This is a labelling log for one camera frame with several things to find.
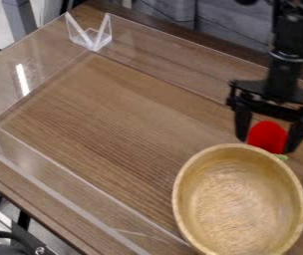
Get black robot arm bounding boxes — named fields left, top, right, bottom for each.
left=226, top=0, right=303, bottom=154

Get wooden bowl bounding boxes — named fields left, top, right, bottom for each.
left=171, top=143, right=303, bottom=255

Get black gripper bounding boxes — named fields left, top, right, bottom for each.
left=226, top=80, right=303, bottom=153

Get red plush strawberry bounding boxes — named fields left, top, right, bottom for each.
left=247, top=121, right=289, bottom=160

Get clear acrylic tray walls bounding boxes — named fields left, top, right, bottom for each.
left=0, top=12, right=265, bottom=255

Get grey post top left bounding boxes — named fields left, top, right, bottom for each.
left=1, top=0, right=37, bottom=41

